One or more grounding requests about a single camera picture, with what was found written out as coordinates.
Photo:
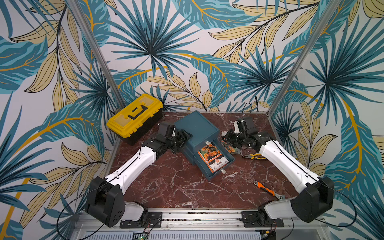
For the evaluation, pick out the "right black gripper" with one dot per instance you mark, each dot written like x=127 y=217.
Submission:
x=231 y=139

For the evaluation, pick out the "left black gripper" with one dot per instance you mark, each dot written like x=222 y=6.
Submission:
x=183 y=136

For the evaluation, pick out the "teal top drawer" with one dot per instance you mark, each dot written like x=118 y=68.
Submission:
x=198 y=140

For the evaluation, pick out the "teal drawer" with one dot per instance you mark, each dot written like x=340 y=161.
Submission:
x=198 y=140
x=203 y=167

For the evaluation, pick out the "orange fruit seed bag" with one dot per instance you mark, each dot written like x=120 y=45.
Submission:
x=213 y=157

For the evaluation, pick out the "teal three-drawer cabinet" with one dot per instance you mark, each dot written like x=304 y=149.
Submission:
x=195 y=123

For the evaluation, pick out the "orange flower seed bag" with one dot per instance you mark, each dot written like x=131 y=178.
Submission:
x=230 y=149

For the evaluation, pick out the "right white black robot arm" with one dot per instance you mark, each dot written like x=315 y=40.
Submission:
x=315 y=194

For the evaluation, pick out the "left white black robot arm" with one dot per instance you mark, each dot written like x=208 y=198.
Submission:
x=105 y=199

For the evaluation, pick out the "yellow black toolbox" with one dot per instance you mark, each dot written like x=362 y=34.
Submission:
x=136 y=119

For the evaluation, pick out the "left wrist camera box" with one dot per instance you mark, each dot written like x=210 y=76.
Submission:
x=166 y=129

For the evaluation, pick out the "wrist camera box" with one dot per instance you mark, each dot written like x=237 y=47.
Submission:
x=166 y=129
x=243 y=124

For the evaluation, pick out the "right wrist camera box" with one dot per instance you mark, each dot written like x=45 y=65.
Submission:
x=243 y=124

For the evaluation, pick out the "yellow handled pliers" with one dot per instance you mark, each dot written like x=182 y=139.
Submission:
x=256 y=156

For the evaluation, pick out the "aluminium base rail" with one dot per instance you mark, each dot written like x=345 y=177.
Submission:
x=203 y=224

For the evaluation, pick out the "left aluminium corner post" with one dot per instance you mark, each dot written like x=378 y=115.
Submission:
x=94 y=46

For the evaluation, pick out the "aluminium corner post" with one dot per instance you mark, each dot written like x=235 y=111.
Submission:
x=94 y=46
x=319 y=28

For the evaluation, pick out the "right aluminium corner post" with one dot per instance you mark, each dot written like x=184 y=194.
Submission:
x=319 y=28

